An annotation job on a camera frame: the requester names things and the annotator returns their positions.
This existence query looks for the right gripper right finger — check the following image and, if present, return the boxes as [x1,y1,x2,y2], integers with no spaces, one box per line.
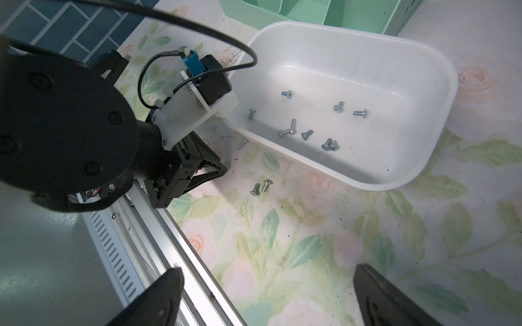
[353,264,440,326]

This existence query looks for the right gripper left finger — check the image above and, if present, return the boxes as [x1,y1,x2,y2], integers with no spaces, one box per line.
[107,268,184,326]

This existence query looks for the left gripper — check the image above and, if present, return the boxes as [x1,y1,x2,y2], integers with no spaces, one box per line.
[144,132,228,209]

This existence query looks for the silver screw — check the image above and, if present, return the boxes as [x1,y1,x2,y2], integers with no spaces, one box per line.
[262,179,273,193]
[301,130,314,141]
[279,129,292,138]
[236,138,250,151]
[250,183,260,196]
[322,138,333,152]
[333,101,344,113]
[330,141,339,152]
[353,109,368,119]
[248,109,256,120]
[281,90,293,99]
[290,118,297,135]

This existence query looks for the white plastic storage box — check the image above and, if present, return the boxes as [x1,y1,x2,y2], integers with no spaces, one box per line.
[222,21,458,191]

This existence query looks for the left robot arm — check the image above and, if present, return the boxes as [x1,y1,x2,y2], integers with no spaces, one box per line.
[1,36,227,213]

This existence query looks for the green plastic file organizer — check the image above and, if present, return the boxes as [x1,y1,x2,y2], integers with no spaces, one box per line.
[220,0,421,36]

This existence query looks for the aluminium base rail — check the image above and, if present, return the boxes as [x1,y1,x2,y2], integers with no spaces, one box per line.
[82,183,246,325]

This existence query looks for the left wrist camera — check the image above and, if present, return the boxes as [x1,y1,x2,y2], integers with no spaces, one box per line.
[148,45,239,149]

